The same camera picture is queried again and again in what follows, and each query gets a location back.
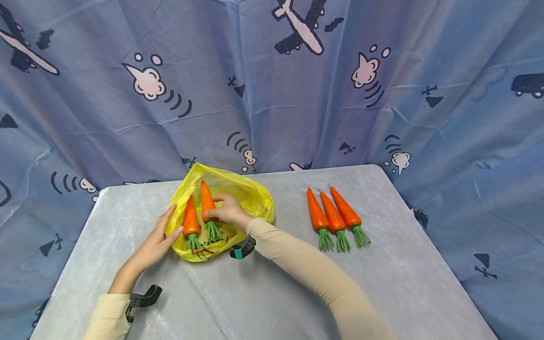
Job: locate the person's right hand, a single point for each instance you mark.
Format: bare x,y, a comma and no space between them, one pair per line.
233,212

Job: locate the person's left hand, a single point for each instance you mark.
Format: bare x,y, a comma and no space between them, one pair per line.
153,248

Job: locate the person's right index finger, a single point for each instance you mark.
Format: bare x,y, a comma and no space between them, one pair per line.
222,198

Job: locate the person's left fingers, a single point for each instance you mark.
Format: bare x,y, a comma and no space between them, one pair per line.
165,218

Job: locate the person's left thumb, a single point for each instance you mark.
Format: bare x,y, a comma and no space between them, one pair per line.
176,235

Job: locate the person's right thumb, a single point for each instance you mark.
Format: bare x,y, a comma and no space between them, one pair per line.
211,215

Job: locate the orange toy carrot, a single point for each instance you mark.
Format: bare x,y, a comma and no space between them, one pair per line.
191,222
333,217
317,215
346,212
207,200

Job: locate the yellow plastic bag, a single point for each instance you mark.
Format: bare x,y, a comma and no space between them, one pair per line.
250,198

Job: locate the person's right forearm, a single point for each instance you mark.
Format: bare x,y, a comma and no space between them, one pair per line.
310,278

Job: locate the person's left forearm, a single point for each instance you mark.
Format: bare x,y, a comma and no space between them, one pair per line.
111,311

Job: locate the black wrist band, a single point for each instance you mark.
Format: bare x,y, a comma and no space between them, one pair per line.
144,298
244,248

